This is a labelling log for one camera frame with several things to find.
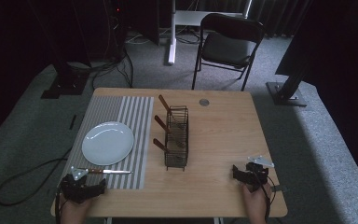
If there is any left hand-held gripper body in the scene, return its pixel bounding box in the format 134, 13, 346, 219
60, 165, 98, 205

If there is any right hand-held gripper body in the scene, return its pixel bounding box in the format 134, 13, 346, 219
243, 155, 276, 193

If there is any person's left hand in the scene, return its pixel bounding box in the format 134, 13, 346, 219
59, 193, 96, 224

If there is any person's right hand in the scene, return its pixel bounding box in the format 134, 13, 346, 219
241, 182, 273, 224

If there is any white round plate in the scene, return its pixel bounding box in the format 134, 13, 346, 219
81, 120, 135, 166

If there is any small black floor object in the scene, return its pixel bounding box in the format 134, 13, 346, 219
68, 114, 77, 132

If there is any grey striped placemat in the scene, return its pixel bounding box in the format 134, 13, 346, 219
62, 95, 155, 190

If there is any black metal stand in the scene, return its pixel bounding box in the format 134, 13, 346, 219
266, 59, 310, 108
40, 59, 90, 100

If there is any black folding chair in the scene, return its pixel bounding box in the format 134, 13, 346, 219
191, 12, 266, 92

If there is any dark curtain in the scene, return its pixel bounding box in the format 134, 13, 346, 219
274, 0, 358, 200

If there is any wooden-handled table knife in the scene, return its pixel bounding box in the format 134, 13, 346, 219
79, 167, 133, 175

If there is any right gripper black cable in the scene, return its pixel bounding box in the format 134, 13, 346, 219
259, 175, 278, 224

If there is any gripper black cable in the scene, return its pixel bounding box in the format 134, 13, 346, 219
259, 175, 278, 224
54, 185, 63, 224

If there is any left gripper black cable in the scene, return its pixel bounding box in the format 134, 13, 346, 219
54, 185, 63, 224

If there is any black floor cable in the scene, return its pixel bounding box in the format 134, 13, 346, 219
0, 148, 73, 207

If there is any black wire cutlery rack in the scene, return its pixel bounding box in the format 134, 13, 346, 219
163, 105, 190, 172

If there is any wooden-handled utensil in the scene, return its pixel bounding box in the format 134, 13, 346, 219
158, 94, 185, 132
152, 137, 183, 162
153, 114, 186, 148

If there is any bundle of black cables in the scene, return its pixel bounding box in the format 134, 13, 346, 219
88, 27, 135, 90

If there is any white desk frame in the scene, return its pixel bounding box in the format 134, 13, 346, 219
166, 0, 254, 66

